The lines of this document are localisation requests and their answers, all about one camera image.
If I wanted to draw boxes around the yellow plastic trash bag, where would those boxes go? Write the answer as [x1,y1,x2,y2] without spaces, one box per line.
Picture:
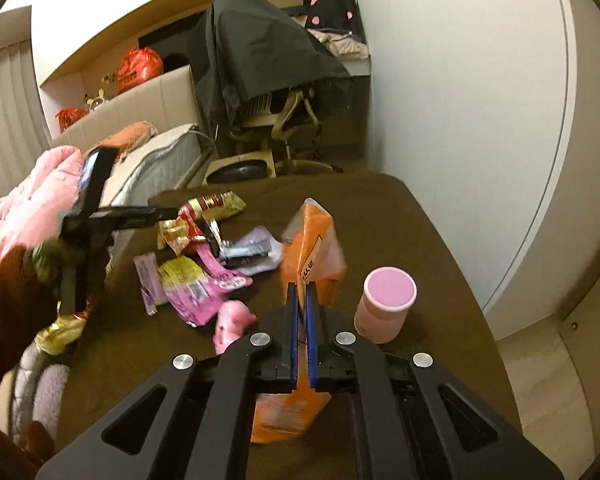
[34,313,87,356]

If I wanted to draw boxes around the beige bed sheet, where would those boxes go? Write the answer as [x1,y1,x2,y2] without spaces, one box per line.
[100,124,201,201]

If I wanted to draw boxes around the black jacket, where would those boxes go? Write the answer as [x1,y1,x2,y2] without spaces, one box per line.
[187,0,352,132]

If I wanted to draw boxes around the orange pillow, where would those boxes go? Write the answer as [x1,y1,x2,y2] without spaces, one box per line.
[102,121,160,162]

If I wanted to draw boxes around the beige office chair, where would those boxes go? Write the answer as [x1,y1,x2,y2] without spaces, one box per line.
[227,85,344,174]

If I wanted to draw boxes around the wooden stool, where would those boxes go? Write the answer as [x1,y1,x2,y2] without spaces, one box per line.
[205,148,277,185]

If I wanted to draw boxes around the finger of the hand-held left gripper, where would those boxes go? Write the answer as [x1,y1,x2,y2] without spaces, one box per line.
[77,147,120,216]
[97,204,179,232]

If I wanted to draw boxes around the beige clothes pile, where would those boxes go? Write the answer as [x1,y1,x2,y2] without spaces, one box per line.
[307,29,371,59]

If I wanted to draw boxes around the lilac wrapper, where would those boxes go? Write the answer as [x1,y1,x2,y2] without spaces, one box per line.
[219,225,285,277]

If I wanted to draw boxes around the pale curtain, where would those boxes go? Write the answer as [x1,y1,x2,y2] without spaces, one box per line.
[0,35,51,207]

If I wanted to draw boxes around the small toy figure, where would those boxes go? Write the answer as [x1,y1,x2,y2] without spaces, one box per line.
[84,88,110,112]

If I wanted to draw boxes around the narrow pale pink wrapper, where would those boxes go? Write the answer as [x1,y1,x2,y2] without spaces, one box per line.
[133,252,160,317]

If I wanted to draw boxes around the orange snack bag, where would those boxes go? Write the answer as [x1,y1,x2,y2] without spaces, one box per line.
[250,198,349,445]

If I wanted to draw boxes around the small gold wrapper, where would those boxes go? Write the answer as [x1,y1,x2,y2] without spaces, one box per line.
[157,217,206,257]

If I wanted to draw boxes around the pink pig toy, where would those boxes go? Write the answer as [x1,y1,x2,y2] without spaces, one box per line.
[214,300,258,354]

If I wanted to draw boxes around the gold red wrapper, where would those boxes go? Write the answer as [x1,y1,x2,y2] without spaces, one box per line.
[179,191,247,224]

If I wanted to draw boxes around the pink floral quilt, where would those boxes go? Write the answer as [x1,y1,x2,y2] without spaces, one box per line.
[0,146,89,274]

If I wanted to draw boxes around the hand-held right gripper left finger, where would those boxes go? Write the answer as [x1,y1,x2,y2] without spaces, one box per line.
[35,282,299,480]

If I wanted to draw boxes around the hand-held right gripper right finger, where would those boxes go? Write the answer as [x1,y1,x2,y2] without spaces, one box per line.
[305,282,566,480]

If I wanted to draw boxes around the black pink-dotted bag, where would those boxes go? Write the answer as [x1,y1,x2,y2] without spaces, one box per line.
[301,0,364,44]

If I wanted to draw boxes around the large orange plastic bag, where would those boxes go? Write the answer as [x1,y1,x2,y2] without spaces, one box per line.
[116,47,165,94]

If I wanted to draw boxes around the green snack wrapper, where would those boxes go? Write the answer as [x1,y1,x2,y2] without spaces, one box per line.
[22,242,64,284]

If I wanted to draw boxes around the small orange plastic bag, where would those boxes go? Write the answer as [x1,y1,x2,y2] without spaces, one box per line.
[55,106,89,134]

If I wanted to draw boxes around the white desk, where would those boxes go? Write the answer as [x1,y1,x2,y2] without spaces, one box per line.
[329,55,372,152]

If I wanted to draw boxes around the yellow pink wrapper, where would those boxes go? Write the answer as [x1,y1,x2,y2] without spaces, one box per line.
[157,255,232,329]

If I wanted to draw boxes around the pink jar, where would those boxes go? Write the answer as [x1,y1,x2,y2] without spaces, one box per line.
[354,266,418,345]

